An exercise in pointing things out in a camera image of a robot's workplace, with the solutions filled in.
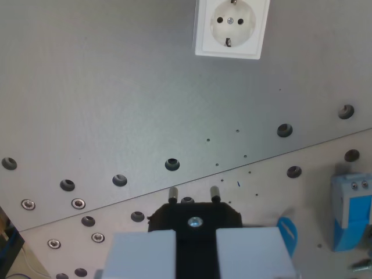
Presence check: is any thin white cable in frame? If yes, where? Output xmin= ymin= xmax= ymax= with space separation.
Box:
xmin=23 ymin=245 xmax=47 ymax=277

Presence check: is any white wall socket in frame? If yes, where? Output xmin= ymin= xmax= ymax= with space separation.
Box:
xmin=194 ymin=0 xmax=271 ymax=60

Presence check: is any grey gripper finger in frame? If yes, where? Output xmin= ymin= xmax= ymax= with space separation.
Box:
xmin=102 ymin=229 xmax=177 ymax=279
xmin=215 ymin=227 xmax=297 ymax=279

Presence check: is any dark box with blue edge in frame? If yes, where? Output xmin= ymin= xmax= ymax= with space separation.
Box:
xmin=0 ymin=205 xmax=26 ymax=276

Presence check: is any loose dark metal screw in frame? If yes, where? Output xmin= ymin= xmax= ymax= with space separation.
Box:
xmin=350 ymin=257 xmax=372 ymax=273

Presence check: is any blue plastic clip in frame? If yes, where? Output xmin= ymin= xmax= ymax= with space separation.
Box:
xmin=277 ymin=216 xmax=299 ymax=259

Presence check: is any black two-pin power plug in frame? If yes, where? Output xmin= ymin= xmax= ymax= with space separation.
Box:
xmin=147 ymin=185 xmax=244 ymax=279

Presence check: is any blue and grey rail module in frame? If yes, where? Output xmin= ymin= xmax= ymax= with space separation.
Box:
xmin=330 ymin=173 xmax=372 ymax=252

